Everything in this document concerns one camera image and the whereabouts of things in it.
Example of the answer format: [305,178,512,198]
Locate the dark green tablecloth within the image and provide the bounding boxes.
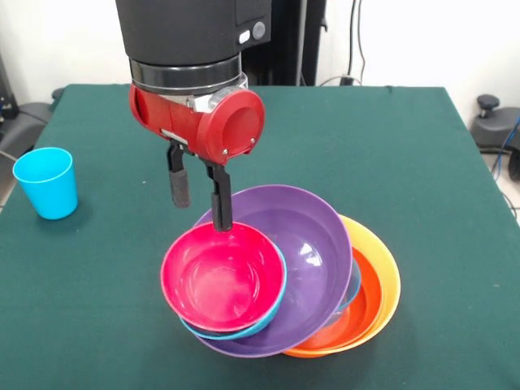
[0,84,520,390]

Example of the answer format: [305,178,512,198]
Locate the red-orange bowl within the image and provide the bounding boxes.
[309,248,384,353]

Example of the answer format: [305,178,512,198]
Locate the large orange bowl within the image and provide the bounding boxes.
[283,215,401,359]

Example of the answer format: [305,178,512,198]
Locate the pink bowl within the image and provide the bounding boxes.
[161,221,287,333]

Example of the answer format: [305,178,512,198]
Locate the small light blue bowl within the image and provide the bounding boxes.
[180,242,288,341]

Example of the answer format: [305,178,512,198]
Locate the purple bowl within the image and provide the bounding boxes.
[193,184,353,359]

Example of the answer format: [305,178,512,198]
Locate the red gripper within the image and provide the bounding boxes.
[128,75,267,234]

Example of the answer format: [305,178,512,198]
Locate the black office chair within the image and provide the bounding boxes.
[473,95,520,155]
[0,55,66,159]

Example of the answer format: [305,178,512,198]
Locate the blue cup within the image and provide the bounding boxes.
[12,147,79,221]

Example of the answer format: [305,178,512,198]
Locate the black hanging cable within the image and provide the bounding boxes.
[351,0,366,85]

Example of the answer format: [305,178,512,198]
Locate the large blue bowl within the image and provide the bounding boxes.
[340,260,363,310]

